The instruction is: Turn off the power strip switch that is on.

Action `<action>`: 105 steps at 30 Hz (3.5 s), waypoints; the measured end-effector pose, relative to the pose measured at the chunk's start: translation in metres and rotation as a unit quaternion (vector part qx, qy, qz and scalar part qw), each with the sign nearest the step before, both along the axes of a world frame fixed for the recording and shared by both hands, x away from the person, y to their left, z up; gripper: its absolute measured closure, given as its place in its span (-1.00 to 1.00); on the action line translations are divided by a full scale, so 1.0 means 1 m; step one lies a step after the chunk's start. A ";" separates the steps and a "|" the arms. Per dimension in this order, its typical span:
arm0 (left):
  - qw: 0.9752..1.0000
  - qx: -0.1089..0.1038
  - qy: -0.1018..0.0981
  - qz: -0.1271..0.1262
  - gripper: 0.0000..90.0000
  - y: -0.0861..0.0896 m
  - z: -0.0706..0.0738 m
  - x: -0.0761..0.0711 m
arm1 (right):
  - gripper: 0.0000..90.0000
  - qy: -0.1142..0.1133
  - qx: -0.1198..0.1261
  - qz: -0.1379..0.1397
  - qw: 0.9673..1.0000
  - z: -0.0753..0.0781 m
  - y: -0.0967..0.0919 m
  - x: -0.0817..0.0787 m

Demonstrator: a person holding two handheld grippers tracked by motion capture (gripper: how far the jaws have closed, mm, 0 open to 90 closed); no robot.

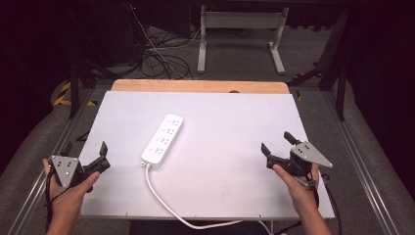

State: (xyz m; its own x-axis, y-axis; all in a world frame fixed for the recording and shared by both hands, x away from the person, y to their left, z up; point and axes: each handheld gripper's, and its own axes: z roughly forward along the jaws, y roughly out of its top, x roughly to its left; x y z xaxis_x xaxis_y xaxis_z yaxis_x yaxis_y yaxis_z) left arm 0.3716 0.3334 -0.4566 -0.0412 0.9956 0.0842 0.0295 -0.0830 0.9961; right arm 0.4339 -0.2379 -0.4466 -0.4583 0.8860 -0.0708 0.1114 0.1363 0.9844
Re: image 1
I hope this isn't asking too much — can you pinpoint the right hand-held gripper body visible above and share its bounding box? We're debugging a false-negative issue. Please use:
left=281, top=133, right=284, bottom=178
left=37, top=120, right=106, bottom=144
left=286, top=140, right=334, bottom=180

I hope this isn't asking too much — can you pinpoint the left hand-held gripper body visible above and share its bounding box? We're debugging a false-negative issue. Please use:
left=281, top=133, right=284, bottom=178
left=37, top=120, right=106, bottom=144
left=48, top=154, right=90, bottom=189

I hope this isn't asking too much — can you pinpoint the person's left hand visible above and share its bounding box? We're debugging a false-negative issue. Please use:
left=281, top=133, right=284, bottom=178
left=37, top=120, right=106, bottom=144
left=42, top=158, right=101, bottom=223

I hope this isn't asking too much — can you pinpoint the person's right hand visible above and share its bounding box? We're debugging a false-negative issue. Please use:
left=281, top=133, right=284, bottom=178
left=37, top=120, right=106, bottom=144
left=271, top=162, right=321, bottom=213

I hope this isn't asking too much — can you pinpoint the white board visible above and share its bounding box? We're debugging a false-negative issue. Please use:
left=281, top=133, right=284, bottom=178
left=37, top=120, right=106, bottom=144
left=78, top=90, right=337, bottom=220

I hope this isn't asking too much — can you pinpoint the yellow black hazard tape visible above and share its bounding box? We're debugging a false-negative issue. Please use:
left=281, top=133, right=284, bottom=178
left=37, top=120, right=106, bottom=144
left=53, top=81, right=98, bottom=108

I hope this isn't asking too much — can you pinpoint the black metal stand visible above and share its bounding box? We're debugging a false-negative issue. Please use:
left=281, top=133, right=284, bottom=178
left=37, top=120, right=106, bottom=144
left=287, top=9, right=349, bottom=122
left=66, top=58, right=115, bottom=120

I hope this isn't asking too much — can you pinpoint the white power strip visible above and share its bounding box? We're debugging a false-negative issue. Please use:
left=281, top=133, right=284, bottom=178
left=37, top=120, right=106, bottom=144
left=140, top=113, right=185, bottom=169

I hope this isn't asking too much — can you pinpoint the aluminium rail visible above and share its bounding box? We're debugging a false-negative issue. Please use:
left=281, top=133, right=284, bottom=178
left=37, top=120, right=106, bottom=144
left=6, top=87, right=96, bottom=235
left=322, top=90, right=401, bottom=235

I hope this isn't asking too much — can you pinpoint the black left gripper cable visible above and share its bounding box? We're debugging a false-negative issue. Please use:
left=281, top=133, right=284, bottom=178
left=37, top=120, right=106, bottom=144
left=44, top=167, right=71, bottom=231

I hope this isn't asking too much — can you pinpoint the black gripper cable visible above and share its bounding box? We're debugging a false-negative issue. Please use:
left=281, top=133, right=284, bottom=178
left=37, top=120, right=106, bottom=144
left=320, top=173, right=344, bottom=235
left=44, top=167, right=71, bottom=231

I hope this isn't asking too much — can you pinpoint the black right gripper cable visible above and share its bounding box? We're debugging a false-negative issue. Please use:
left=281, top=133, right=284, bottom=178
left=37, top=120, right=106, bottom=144
left=320, top=173, right=344, bottom=235

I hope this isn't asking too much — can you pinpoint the white power strip cable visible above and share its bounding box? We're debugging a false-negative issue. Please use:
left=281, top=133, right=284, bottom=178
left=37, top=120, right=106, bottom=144
left=144, top=164, right=274, bottom=235

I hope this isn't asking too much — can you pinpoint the black floor cable bundle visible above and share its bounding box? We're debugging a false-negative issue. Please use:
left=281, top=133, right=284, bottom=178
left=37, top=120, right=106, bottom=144
left=139, top=25, right=196, bottom=81

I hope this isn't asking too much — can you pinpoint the white metal table frame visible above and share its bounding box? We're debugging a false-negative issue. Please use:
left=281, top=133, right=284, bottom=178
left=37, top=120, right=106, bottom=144
left=196, top=4, right=291, bottom=75

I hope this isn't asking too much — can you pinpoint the thin white floor cable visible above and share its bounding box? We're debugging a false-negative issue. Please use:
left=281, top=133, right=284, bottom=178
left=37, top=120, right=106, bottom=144
left=128, top=3, right=194, bottom=80

